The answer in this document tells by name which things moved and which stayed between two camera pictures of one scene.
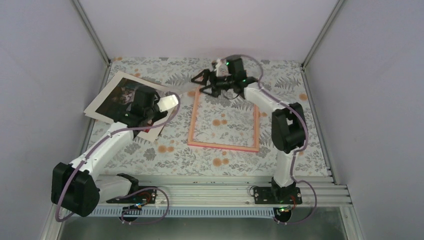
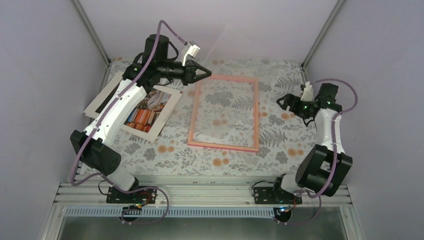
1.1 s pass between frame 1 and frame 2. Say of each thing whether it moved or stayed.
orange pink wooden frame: stayed
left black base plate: stayed
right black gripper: moved
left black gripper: moved
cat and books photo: stayed
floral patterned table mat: stayed
